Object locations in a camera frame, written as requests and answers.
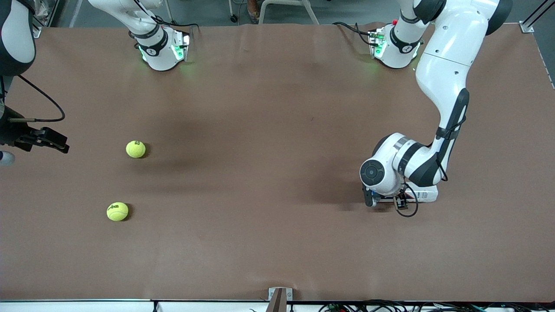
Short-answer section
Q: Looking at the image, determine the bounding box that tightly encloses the metal bracket plate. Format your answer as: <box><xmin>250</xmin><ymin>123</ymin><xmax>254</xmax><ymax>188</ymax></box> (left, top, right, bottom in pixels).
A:
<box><xmin>268</xmin><ymin>287</ymin><xmax>293</xmax><ymax>301</ymax></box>

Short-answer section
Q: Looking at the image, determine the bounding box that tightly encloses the metal arm base bracket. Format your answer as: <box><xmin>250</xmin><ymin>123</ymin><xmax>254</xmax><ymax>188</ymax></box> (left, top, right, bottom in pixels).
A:
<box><xmin>369</xmin><ymin>28</ymin><xmax>386</xmax><ymax>59</ymax></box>
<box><xmin>173</xmin><ymin>31</ymin><xmax>190</xmax><ymax>62</ymax></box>

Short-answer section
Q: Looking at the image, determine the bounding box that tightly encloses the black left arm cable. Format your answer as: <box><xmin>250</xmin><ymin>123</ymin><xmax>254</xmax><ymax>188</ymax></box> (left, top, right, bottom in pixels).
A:
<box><xmin>395</xmin><ymin>181</ymin><xmax>419</xmax><ymax>218</ymax></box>

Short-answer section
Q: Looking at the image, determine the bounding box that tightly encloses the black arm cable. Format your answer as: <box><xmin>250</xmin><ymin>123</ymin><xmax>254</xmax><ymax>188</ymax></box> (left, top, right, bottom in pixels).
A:
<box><xmin>395</xmin><ymin>181</ymin><xmax>419</xmax><ymax>218</ymax></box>
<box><xmin>8</xmin><ymin>75</ymin><xmax>66</xmax><ymax>123</ymax></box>

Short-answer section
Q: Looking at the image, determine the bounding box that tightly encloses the black base cable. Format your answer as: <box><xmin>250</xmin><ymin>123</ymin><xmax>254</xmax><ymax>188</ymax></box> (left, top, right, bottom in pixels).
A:
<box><xmin>333</xmin><ymin>22</ymin><xmax>374</xmax><ymax>46</ymax></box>
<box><xmin>134</xmin><ymin>0</ymin><xmax>200</xmax><ymax>42</ymax></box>

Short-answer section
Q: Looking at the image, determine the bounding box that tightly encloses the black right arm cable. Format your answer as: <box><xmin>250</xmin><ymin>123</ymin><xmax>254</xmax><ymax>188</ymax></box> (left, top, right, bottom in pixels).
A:
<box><xmin>8</xmin><ymin>75</ymin><xmax>66</xmax><ymax>123</ymax></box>

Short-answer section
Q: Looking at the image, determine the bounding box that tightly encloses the yellow tennis ball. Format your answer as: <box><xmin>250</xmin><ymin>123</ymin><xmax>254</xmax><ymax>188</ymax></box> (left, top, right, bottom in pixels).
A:
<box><xmin>126</xmin><ymin>140</ymin><xmax>147</xmax><ymax>159</ymax></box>
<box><xmin>106</xmin><ymin>202</ymin><xmax>129</xmax><ymax>222</ymax></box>

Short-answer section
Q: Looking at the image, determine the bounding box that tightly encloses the white table edge rail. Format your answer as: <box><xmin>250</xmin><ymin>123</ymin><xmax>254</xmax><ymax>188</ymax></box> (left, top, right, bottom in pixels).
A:
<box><xmin>0</xmin><ymin>298</ymin><xmax>555</xmax><ymax>312</ymax></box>

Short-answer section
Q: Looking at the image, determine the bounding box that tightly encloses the brown camera post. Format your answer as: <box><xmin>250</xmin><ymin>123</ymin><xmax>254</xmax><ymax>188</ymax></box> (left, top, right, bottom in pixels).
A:
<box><xmin>265</xmin><ymin>289</ymin><xmax>287</xmax><ymax>312</ymax></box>

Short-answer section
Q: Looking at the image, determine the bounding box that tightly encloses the white stool frame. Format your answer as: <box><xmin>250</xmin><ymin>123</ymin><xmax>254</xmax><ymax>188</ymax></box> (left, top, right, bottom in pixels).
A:
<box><xmin>258</xmin><ymin>0</ymin><xmax>320</xmax><ymax>25</ymax></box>

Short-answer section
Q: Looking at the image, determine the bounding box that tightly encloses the white blue tennis ball can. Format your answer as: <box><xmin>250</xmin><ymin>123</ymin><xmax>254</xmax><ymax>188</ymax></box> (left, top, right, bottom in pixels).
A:
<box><xmin>374</xmin><ymin>184</ymin><xmax>439</xmax><ymax>204</ymax></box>

